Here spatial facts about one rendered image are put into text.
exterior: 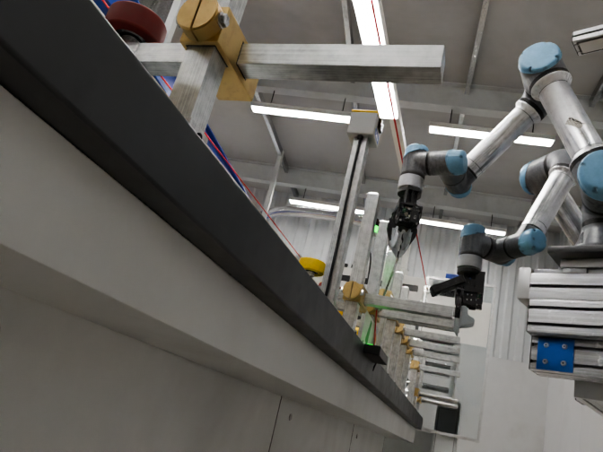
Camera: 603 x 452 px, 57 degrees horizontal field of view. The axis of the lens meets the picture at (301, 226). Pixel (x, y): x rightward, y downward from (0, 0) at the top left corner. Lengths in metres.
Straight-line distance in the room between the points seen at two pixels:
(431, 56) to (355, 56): 0.08
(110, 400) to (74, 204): 0.51
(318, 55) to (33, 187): 0.35
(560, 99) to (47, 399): 1.44
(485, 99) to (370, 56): 7.04
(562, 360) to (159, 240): 1.21
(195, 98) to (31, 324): 0.36
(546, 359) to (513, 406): 9.24
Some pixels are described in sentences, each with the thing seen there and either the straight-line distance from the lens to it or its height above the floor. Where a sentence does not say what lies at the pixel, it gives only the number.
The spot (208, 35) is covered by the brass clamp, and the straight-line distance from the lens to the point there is 0.66.
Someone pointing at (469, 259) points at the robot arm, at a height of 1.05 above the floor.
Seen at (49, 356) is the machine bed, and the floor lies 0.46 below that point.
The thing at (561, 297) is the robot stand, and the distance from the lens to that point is 1.61.
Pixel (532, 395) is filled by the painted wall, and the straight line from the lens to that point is 10.93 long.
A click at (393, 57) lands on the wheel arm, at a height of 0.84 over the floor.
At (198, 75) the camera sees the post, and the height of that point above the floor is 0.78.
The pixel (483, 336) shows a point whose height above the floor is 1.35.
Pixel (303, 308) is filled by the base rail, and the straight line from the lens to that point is 0.98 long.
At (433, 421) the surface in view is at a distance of 4.25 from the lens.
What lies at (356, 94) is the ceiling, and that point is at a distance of 7.68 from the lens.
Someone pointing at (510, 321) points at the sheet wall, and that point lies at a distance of 11.07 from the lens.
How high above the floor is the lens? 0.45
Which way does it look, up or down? 19 degrees up
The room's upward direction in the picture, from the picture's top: 14 degrees clockwise
